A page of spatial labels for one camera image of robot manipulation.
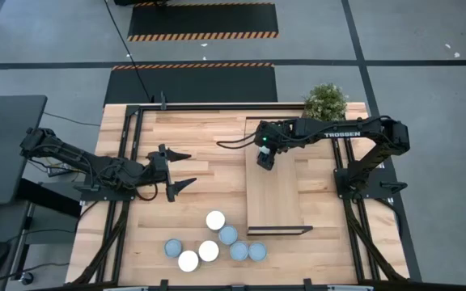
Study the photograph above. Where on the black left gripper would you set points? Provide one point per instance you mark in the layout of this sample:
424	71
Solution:
156	167

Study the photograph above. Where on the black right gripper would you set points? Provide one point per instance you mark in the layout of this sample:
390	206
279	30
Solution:
277	133

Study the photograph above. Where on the dark grey desk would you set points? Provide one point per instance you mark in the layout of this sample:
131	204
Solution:
6	153

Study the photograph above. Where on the black aluminium table frame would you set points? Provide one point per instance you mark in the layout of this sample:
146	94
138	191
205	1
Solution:
217	106

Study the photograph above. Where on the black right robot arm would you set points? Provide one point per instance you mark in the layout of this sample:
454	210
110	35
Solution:
346	133

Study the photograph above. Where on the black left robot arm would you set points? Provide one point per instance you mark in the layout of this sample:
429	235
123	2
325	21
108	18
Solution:
95	165

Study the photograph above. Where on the pale can smiling pea pod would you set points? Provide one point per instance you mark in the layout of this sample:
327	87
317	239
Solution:
228	235

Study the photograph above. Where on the tall oranges can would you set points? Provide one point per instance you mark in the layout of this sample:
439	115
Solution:
188	261

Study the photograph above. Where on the black hazard-striped floor mat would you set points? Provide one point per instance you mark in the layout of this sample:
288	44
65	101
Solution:
192	85
202	20

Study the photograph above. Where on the teal tuna can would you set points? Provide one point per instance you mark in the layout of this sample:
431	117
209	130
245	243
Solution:
173	248

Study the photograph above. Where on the green potted plant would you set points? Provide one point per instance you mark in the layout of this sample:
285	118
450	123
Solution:
326	101

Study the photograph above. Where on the tall peaches can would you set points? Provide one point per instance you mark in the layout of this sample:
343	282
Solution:
215	220

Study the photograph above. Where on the tall corn can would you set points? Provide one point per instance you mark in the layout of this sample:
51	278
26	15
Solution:
208	251

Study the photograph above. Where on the light grey desk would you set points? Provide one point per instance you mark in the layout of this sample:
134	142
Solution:
2	226

